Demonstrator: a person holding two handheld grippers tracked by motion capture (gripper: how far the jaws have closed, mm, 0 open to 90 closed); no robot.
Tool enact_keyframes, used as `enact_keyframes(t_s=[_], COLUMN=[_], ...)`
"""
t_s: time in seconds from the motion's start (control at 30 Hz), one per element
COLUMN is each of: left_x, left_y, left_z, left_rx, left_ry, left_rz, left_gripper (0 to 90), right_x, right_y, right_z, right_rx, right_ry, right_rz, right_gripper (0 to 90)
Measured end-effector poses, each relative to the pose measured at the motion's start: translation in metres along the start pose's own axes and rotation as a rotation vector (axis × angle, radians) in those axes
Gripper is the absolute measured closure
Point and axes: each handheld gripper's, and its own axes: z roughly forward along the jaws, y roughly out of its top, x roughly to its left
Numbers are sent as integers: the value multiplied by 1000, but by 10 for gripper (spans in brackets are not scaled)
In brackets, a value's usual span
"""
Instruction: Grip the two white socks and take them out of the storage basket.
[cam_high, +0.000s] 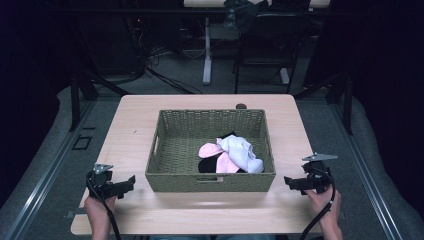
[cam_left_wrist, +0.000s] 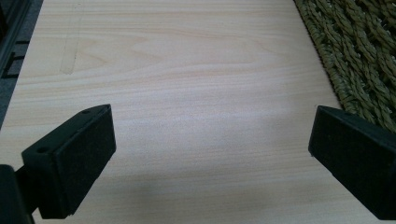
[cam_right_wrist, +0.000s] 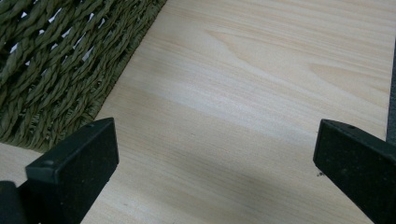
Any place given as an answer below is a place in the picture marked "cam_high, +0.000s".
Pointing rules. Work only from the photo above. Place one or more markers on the person's left hand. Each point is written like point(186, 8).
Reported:
point(98, 207)

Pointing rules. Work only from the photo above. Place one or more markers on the small dark round disc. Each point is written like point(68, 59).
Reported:
point(241, 106)

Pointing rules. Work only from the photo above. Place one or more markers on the white sock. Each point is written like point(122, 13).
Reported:
point(241, 153)

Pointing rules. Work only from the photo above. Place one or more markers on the black chair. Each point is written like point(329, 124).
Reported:
point(270, 40)

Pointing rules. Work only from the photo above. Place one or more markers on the white desk leg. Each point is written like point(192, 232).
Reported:
point(207, 53)

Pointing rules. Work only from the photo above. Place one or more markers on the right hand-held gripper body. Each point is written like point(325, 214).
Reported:
point(316, 176)

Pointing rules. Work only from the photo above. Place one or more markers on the green woven basket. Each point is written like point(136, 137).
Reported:
point(176, 150)

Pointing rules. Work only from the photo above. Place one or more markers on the black sock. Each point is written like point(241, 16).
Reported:
point(206, 166)

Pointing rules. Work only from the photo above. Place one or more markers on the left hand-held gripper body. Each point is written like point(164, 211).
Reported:
point(100, 183)

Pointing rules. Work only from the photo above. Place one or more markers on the person's right hand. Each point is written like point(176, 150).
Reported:
point(326, 206)

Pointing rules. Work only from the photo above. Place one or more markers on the pink sock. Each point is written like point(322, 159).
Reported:
point(210, 150)
point(225, 165)

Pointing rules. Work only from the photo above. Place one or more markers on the dark cloth bundle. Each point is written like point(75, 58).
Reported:
point(241, 15)

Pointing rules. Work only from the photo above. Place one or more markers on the black metal stand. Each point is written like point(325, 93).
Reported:
point(78, 96)
point(343, 100)

